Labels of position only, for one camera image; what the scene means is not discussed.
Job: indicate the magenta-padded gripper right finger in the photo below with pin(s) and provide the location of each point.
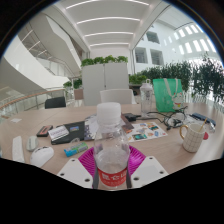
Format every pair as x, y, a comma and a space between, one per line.
148, 170

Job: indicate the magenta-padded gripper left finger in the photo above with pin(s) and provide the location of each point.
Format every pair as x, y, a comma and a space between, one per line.
75, 172

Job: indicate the clear red-label water bottle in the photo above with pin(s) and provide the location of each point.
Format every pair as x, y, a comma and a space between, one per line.
111, 156

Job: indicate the blue and green tube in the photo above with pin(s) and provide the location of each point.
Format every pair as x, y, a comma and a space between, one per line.
76, 149

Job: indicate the white computer mouse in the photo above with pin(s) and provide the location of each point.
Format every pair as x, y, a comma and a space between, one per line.
41, 156

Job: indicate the colourful sticker sheet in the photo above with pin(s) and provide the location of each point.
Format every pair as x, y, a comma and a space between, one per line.
146, 131

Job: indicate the black notebook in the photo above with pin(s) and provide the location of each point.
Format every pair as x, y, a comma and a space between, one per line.
76, 131

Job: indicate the white printed card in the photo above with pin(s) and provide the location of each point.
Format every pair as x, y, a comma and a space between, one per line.
58, 132

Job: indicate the black and red case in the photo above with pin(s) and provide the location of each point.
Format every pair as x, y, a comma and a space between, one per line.
44, 131

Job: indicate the small grey-white mouse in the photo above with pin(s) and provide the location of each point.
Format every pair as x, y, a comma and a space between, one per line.
32, 143

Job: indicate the white grid-pattern mug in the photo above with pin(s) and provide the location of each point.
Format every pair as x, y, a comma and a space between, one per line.
194, 138

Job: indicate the black charger block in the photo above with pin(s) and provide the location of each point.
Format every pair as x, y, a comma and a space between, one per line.
131, 116

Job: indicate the long white remote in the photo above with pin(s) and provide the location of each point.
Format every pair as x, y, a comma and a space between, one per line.
18, 150

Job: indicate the clear plastic tumbler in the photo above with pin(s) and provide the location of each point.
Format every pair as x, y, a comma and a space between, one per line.
146, 98

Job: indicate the black chair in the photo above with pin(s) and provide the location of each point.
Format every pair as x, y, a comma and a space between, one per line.
55, 102

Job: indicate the dark blue keyboard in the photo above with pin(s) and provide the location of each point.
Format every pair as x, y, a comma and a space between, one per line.
204, 119

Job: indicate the green tote bag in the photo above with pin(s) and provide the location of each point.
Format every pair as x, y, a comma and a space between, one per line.
166, 96

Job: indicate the white paper slip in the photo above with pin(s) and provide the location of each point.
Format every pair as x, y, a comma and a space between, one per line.
15, 120

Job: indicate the potted green plant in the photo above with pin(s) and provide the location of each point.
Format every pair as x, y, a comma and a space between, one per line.
75, 85

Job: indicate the white cabinet with plants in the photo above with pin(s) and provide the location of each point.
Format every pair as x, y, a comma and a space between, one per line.
105, 80

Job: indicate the green hedge row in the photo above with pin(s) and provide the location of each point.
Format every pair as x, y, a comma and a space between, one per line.
186, 76

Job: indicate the ceiling light strips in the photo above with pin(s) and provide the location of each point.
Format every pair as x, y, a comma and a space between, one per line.
108, 20

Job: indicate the glass balustrade with wooden rail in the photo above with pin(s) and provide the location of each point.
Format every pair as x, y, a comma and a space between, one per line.
26, 101

